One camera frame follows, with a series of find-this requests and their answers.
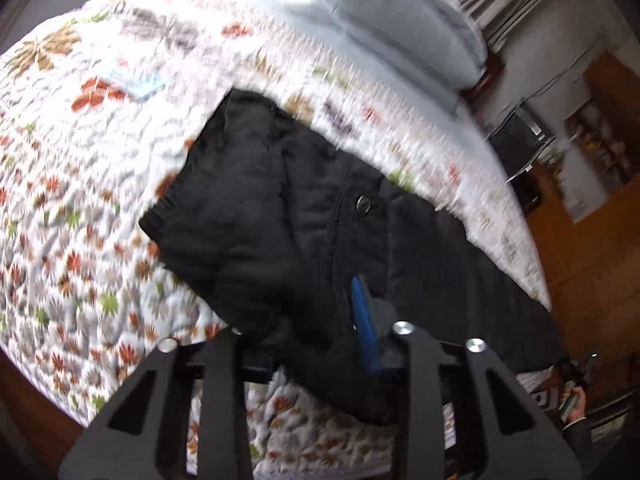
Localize wooden wall shelf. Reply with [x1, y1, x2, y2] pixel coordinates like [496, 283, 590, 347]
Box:
[564, 99, 638, 194]

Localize floral quilted bedspread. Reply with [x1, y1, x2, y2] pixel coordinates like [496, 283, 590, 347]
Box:
[1, 0, 550, 474]

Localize black mesh office chair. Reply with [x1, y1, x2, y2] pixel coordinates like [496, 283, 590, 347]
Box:
[487, 101, 556, 182]

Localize light blue folded duvet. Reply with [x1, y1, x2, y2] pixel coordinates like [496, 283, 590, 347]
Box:
[330, 0, 488, 91]

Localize person's right hand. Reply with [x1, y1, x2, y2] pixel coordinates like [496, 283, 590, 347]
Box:
[562, 387, 586, 427]

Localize black pants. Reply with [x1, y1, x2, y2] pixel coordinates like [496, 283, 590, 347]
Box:
[140, 89, 565, 426]

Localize light blue bed sheet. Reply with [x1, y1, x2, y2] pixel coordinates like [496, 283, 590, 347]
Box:
[267, 0, 504, 178]

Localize black jacket right forearm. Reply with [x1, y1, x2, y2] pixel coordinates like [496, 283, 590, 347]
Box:
[561, 417, 608, 479]

